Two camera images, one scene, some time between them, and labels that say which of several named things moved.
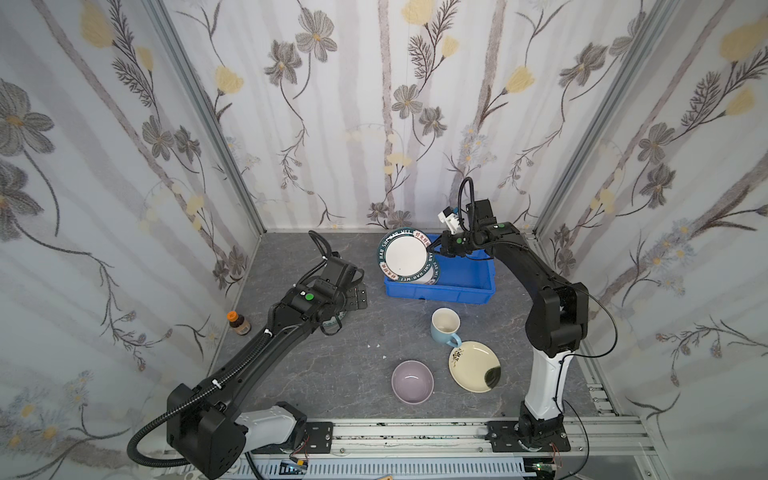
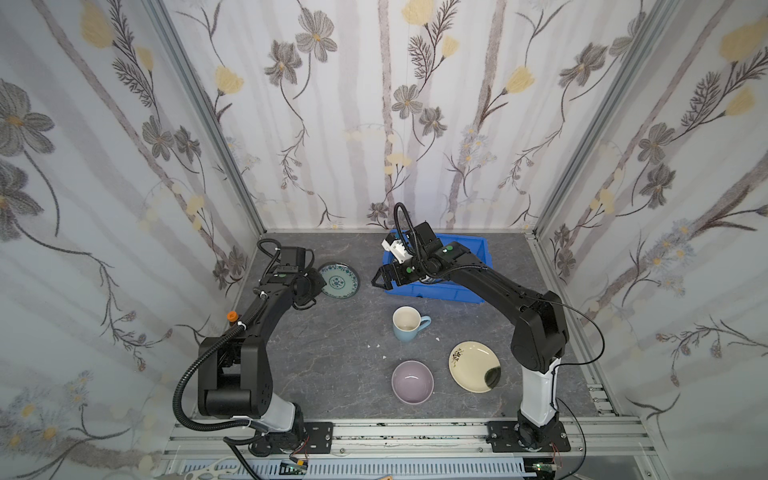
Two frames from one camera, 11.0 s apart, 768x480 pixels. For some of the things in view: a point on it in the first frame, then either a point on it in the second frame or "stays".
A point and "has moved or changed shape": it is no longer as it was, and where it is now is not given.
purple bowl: [412, 382] stays
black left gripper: [357, 297] to [308, 287]
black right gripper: [447, 243] to [395, 274]
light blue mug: [444, 323] to [407, 321]
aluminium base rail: [457, 450] stays
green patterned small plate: [334, 321] has moved or changed shape
